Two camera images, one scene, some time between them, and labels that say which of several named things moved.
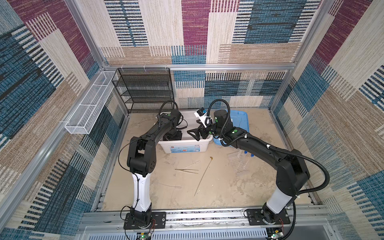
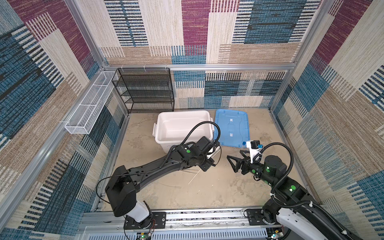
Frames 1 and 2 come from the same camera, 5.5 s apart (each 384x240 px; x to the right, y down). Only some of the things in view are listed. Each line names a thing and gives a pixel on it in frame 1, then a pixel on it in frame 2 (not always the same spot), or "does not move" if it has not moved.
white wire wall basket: (84, 118) does not move
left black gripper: (178, 137) to (205, 166)
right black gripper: (196, 132) to (239, 162)
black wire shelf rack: (144, 89) does not move
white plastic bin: (189, 143) does not move
